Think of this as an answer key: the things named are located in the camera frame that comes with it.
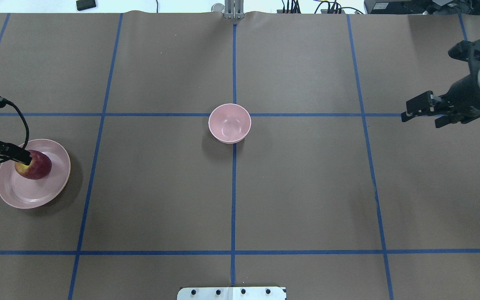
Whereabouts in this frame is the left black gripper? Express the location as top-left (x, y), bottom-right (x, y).
top-left (0, 141), bottom-right (32, 165)

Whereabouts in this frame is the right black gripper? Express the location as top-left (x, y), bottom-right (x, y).
top-left (401, 74), bottom-right (480, 129)

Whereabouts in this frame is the red yellow apple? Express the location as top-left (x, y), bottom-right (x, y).
top-left (15, 150), bottom-right (52, 180)

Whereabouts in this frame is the pink bowl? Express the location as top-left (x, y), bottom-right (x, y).
top-left (208, 104), bottom-right (252, 144)

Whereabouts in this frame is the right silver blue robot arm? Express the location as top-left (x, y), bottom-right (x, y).
top-left (400, 67), bottom-right (480, 128)

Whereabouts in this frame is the pink plate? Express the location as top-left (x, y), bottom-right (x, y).
top-left (0, 139), bottom-right (72, 209)

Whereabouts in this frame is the black laptop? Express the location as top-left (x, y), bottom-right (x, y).
top-left (363, 0), bottom-right (480, 15)

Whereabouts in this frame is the small black square device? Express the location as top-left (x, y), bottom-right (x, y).
top-left (75, 0), bottom-right (97, 11)

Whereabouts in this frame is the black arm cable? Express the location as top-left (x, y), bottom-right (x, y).
top-left (0, 98), bottom-right (30, 165)

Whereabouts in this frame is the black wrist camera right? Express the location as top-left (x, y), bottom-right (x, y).
top-left (448, 39), bottom-right (480, 69)

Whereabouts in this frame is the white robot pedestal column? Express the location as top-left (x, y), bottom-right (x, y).
top-left (177, 286), bottom-right (287, 300)

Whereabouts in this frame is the aluminium frame post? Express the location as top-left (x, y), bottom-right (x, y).
top-left (223, 0), bottom-right (245, 20)

